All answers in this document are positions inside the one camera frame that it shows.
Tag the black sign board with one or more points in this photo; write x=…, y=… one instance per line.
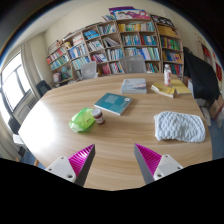
x=162, y=20

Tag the white knitted towel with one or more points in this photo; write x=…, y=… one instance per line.
x=180, y=127

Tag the small red-lidded jar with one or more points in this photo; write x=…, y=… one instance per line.
x=98, y=116

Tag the wooden bookshelf unit with books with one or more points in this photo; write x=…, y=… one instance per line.
x=133, y=40

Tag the black office chair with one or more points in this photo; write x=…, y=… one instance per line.
x=43, y=88

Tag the light grey chair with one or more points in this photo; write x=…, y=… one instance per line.
x=89, y=70

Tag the thick yellow book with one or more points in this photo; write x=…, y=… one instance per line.
x=162, y=89

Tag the white plastic drink bottle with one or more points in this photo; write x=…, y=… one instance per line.
x=167, y=76

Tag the grey-blue book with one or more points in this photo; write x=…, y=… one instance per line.
x=134, y=85

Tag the window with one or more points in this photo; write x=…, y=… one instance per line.
x=15, y=83

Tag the thin yellow book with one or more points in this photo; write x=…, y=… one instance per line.
x=181, y=87

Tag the colourful poster board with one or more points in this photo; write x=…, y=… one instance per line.
x=130, y=13

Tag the grey mesh office chair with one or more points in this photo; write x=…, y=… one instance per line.
x=132, y=65

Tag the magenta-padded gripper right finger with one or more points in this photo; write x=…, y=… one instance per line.
x=150, y=160

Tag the small wall shelf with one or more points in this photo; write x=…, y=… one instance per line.
x=206, y=52

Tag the black cloth cover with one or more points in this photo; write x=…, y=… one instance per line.
x=200, y=76

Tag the green plastic bag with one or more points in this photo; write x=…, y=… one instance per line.
x=80, y=120

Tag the teal book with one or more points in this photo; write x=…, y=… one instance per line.
x=112, y=103

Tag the red wall hanging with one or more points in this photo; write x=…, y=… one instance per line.
x=218, y=71

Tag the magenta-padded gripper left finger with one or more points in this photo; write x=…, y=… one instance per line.
x=80, y=161

